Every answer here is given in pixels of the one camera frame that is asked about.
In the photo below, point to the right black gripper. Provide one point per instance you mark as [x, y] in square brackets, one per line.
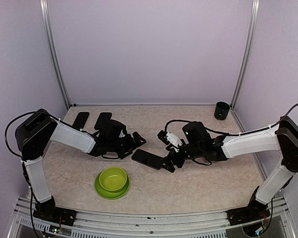
[170, 166]

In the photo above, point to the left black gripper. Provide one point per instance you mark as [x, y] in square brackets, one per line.
[131, 145]

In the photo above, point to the dark phone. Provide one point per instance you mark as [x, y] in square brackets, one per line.
[148, 159]

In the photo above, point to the black phone case horizontal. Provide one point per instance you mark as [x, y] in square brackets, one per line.
[80, 120]

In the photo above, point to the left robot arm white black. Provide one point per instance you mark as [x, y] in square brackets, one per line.
[41, 131]

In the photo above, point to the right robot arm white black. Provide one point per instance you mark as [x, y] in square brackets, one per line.
[202, 149]

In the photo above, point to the green bowl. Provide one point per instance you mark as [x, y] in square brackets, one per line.
[113, 179]

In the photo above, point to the black cylinder cup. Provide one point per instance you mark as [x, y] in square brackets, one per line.
[221, 110]

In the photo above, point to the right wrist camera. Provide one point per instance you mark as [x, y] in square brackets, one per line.
[169, 138]

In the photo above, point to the front aluminium rail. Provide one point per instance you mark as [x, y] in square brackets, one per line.
[210, 224]

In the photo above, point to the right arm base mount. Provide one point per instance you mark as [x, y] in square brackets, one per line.
[252, 212]

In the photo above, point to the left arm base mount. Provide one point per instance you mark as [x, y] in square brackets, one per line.
[48, 211]

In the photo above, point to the left aluminium frame post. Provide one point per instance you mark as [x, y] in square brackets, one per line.
[53, 52]

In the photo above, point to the aluminium frame post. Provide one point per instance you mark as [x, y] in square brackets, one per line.
[53, 52]
[246, 53]

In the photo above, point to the right aluminium frame post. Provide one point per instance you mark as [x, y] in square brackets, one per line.
[246, 53]

